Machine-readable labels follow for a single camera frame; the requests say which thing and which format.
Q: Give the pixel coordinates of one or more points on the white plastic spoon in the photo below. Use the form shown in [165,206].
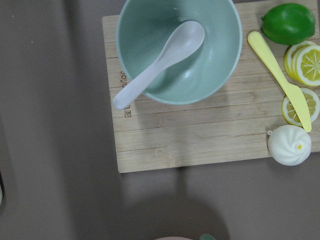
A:
[185,40]

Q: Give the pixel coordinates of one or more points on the green lime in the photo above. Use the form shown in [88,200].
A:
[289,24]

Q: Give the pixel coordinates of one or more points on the white toy bun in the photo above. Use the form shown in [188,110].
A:
[289,145]

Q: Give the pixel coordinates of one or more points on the stacked lemon slices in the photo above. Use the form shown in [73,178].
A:
[302,63]

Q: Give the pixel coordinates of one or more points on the yellow plastic knife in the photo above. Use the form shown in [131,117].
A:
[293,92]

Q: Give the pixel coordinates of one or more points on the bamboo cutting board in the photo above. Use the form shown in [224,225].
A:
[215,106]

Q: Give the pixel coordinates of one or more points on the light green bowl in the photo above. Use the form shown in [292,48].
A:
[143,28]

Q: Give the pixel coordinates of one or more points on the single lemon slice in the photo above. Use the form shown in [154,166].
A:
[313,103]

